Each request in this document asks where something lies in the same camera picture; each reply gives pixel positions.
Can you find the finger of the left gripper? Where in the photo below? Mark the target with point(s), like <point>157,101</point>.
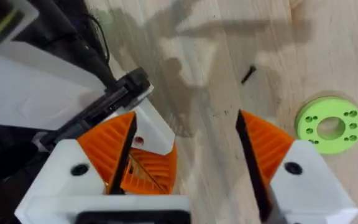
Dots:
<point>157,130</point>

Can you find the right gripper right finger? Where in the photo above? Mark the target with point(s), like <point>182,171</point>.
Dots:
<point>309,193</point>

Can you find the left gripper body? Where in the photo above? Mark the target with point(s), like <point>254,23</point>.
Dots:
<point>26,87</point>

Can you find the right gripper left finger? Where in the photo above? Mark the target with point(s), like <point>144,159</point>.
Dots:
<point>61,174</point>

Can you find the black screw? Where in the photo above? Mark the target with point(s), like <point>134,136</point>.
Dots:
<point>249,74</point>

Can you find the green disc with holes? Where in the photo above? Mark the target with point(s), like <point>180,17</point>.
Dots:
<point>306,127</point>

